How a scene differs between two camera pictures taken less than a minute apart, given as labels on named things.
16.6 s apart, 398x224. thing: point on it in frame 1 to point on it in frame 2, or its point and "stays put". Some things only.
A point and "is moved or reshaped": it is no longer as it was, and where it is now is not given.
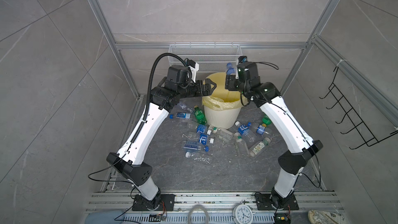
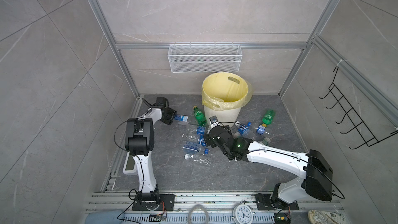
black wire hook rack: (365, 135) stays put
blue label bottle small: (181, 115) is moved or reshaped
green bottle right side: (266, 120) stays put
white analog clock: (243, 214) stays put
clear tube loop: (198, 206) stays put
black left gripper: (200, 92) to (173, 112)
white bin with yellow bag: (223, 108) stays put
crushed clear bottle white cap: (196, 157) stays put
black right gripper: (230, 82) to (212, 143)
